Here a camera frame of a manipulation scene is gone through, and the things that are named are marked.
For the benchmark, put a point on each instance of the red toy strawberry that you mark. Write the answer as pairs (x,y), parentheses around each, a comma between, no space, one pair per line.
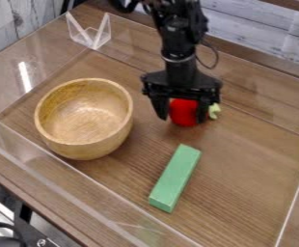
(182,112)

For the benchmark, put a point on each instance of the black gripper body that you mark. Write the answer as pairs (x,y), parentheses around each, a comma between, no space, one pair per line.
(181,80)

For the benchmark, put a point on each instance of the green rectangular stick block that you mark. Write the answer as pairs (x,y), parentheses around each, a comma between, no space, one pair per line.
(174,178)

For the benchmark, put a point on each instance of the clear acrylic tray wall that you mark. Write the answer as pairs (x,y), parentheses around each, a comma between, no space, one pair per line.
(90,212)

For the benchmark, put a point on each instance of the black table frame leg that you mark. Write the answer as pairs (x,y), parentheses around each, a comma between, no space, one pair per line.
(33,236)

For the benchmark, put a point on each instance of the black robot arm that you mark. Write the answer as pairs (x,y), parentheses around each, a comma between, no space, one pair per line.
(182,26)

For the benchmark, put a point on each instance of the brown wooden bowl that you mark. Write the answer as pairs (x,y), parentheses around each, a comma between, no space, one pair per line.
(83,118)

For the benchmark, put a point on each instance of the clear acrylic corner bracket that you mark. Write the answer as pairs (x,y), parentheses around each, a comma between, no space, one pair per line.
(90,37)

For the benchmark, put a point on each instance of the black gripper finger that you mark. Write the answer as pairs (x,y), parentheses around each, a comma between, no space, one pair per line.
(161,105)
(208,110)

